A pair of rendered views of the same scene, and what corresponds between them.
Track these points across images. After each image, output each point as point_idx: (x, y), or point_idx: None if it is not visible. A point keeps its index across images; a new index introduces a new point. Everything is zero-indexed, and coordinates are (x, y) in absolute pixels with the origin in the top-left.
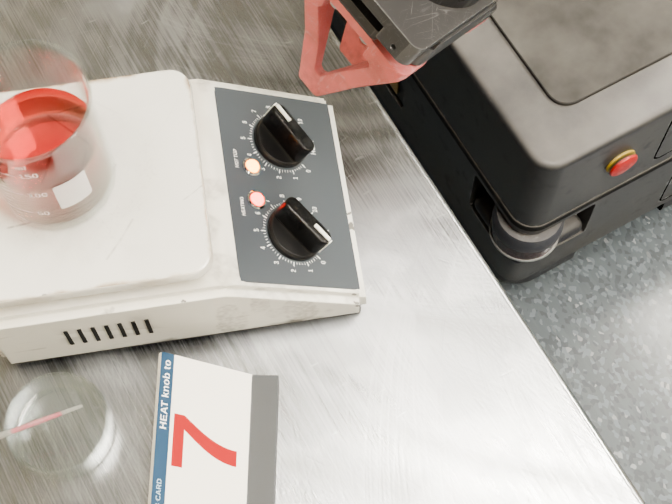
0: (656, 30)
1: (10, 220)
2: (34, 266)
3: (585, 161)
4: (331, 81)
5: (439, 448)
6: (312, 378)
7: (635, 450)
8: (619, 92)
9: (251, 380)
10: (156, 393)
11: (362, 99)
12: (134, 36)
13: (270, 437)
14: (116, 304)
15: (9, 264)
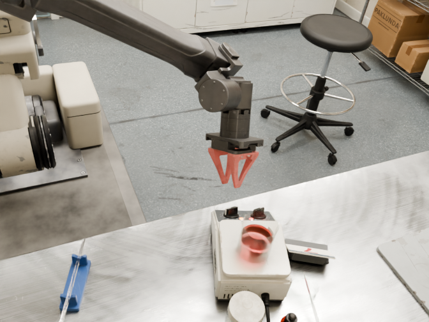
0: (117, 207)
1: (265, 264)
2: (279, 259)
3: None
4: (242, 177)
5: (301, 211)
6: (285, 232)
7: None
8: (133, 220)
9: (286, 243)
10: (300, 253)
11: (205, 210)
12: (173, 260)
13: (301, 241)
14: None
15: (279, 265)
